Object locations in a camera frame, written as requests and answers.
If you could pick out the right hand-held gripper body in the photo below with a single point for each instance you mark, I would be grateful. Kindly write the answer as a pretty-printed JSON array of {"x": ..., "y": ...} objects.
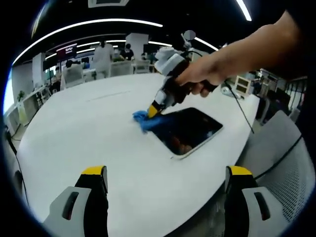
[{"x": 170, "y": 61}]

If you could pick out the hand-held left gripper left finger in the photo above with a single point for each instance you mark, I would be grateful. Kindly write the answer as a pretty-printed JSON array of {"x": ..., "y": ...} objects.
[{"x": 95, "y": 212}]

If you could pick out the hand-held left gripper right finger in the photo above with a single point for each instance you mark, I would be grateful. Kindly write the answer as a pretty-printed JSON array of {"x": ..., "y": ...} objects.
[{"x": 237, "y": 212}]

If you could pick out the blue cleaning cloth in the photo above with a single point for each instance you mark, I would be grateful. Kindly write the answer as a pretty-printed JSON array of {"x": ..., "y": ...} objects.
[{"x": 143, "y": 122}]

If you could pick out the black tablet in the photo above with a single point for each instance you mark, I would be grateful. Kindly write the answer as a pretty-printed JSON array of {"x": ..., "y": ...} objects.
[{"x": 192, "y": 128}]

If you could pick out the person's right hand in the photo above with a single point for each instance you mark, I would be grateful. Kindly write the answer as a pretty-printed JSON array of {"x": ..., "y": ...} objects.
[{"x": 202, "y": 74}]

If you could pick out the white and black device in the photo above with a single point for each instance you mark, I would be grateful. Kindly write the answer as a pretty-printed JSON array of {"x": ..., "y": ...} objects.
[{"x": 230, "y": 91}]

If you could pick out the small wooden shelf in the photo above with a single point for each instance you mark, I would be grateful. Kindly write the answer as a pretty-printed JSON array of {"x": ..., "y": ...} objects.
[{"x": 243, "y": 84}]

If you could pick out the grey mesh chair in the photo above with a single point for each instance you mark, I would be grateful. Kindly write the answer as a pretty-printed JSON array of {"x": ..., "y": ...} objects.
[{"x": 279, "y": 148}]

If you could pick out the curved ceiling light strip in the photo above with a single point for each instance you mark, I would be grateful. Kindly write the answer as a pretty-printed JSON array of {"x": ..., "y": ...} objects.
[{"x": 103, "y": 20}]

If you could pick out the ceiling air conditioner vent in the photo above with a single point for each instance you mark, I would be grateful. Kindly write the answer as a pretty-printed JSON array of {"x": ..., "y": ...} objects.
[{"x": 108, "y": 2}]

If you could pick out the straight ceiling light strip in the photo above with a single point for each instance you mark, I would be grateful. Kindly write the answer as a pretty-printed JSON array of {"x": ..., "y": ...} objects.
[{"x": 244, "y": 10}]

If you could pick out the white low cabinet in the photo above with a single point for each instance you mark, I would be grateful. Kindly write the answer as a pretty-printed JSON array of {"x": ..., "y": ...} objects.
[{"x": 32, "y": 103}]

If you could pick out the person's dark-clothed body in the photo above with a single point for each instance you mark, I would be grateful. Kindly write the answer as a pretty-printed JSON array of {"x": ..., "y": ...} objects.
[{"x": 308, "y": 106}]

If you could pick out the potted green plant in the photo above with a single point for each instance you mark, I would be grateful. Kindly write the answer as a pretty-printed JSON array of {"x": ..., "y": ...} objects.
[{"x": 21, "y": 95}]

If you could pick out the red wall screen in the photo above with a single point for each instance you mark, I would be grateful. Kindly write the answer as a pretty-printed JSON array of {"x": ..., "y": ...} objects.
[{"x": 66, "y": 50}]

